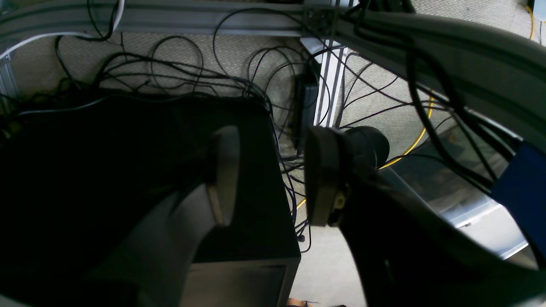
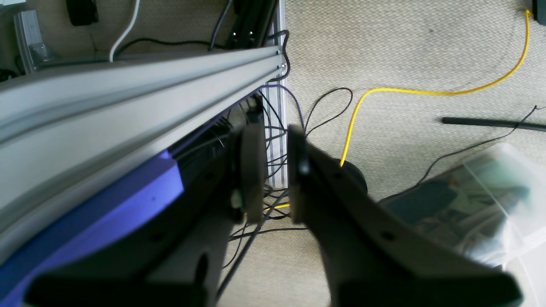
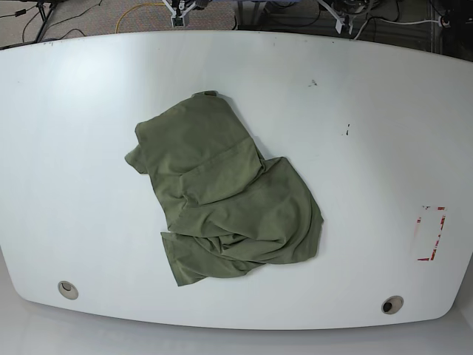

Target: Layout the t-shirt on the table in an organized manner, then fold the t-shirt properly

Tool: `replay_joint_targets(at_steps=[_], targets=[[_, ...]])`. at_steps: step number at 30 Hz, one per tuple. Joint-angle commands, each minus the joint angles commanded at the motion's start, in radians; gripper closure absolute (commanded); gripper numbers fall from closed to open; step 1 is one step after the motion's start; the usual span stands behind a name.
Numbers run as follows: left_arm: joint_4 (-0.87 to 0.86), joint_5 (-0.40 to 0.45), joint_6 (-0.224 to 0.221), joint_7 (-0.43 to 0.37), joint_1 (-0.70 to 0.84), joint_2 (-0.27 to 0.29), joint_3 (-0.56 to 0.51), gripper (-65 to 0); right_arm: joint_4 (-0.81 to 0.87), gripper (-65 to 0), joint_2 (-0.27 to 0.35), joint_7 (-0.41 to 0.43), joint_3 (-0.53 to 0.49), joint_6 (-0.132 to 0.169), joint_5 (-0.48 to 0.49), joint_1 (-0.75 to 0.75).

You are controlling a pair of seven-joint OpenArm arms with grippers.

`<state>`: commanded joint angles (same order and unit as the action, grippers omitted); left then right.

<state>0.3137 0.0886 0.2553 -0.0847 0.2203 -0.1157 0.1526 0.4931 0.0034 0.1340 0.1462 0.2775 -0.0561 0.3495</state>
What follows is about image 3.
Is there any left table cable grommet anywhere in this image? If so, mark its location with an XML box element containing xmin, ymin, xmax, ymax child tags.
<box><xmin>58</xmin><ymin>281</ymin><xmax>78</xmax><ymax>300</ymax></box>

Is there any yellow cable on floor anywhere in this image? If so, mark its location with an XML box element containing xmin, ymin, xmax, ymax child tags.
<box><xmin>115</xmin><ymin>2</ymin><xmax>168</xmax><ymax>34</ymax></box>

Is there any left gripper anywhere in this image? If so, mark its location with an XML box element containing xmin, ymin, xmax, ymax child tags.
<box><xmin>317</xmin><ymin>0</ymin><xmax>353</xmax><ymax>34</ymax></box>

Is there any right table cable grommet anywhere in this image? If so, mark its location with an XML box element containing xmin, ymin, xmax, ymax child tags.
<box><xmin>381</xmin><ymin>295</ymin><xmax>404</xmax><ymax>315</ymax></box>

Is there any black tripod stand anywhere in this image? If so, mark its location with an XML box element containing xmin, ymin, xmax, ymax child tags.
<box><xmin>33</xmin><ymin>0</ymin><xmax>61</xmax><ymax>44</ymax></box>

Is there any white cable on floor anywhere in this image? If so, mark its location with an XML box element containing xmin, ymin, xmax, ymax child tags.
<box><xmin>353</xmin><ymin>16</ymin><xmax>443</xmax><ymax>41</ymax></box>

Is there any table cable grommet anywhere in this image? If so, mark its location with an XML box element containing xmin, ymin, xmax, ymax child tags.
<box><xmin>58</xmin><ymin>281</ymin><xmax>78</xmax><ymax>300</ymax></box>
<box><xmin>381</xmin><ymin>295</ymin><xmax>404</xmax><ymax>315</ymax></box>

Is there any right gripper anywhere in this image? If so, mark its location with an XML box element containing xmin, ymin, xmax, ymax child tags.
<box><xmin>162</xmin><ymin>0</ymin><xmax>197</xmax><ymax>27</ymax></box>

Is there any green t-shirt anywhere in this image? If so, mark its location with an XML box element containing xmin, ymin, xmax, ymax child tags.
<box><xmin>125</xmin><ymin>91</ymin><xmax>324</xmax><ymax>286</ymax></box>

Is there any red tape rectangle marking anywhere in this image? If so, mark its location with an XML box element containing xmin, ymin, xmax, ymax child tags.
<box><xmin>411</xmin><ymin>206</ymin><xmax>447</xmax><ymax>262</ymax></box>

